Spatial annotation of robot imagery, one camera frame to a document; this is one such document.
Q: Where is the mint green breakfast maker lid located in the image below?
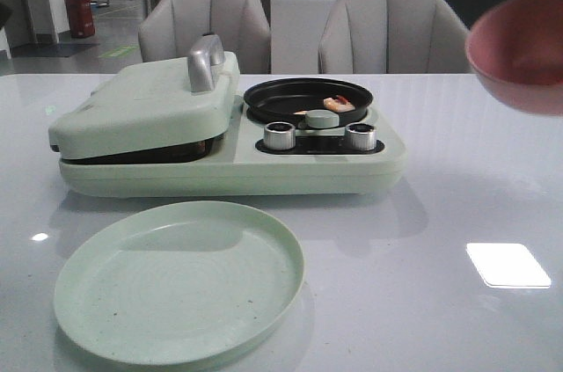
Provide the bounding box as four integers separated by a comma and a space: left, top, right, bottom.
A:
48, 35, 240, 164

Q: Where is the pink bowl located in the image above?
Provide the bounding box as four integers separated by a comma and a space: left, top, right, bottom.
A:
465, 0, 562, 116

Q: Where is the bread slice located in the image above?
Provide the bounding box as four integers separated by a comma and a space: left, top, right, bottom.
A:
167, 138, 214, 163

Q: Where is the mint green breakfast maker base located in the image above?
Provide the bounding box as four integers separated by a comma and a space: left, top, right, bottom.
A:
59, 97, 406, 198

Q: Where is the left silver control knob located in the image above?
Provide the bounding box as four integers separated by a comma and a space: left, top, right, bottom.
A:
263, 121, 296, 151

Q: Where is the silver control knob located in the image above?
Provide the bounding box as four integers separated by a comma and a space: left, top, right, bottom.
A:
344, 122, 377, 151
263, 121, 296, 151

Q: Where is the black round frying pan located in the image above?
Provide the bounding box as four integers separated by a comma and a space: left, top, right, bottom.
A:
244, 77, 373, 127

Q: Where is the right silver control knob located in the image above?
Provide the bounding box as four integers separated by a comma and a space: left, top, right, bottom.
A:
344, 122, 377, 151

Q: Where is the mint green round plate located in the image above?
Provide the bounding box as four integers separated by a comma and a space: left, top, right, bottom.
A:
54, 201, 304, 367

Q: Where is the right grey upholstered chair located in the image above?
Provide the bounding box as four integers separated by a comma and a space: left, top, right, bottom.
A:
318, 0, 471, 74

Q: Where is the grey upholstered chair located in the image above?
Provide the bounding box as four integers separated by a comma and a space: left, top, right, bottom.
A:
318, 0, 471, 74
138, 0, 271, 74

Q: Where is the left grey upholstered chair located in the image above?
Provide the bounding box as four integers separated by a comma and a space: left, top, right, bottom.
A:
138, 0, 271, 74

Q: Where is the red bin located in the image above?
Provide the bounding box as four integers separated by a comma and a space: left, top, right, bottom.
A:
64, 0, 95, 38

